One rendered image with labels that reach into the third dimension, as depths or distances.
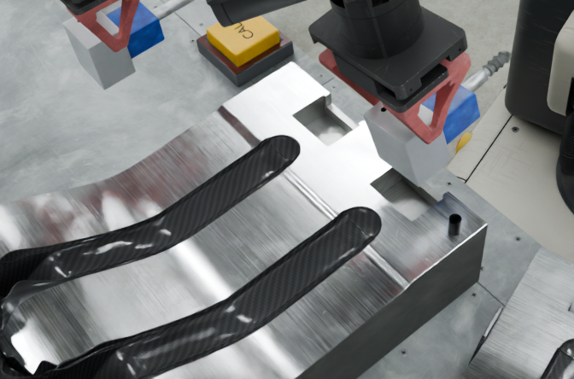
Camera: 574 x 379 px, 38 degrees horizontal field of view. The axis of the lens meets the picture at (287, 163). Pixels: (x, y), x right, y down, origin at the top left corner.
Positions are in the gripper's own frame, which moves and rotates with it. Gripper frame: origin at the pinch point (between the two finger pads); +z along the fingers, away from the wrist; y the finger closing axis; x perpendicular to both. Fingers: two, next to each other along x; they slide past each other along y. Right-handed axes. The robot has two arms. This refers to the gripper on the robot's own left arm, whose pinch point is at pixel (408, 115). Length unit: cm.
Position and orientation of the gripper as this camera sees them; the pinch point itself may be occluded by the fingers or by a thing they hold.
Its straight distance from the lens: 66.0
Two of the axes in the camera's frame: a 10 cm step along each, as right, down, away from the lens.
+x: 7.6, -6.1, 2.0
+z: 3.0, 6.1, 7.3
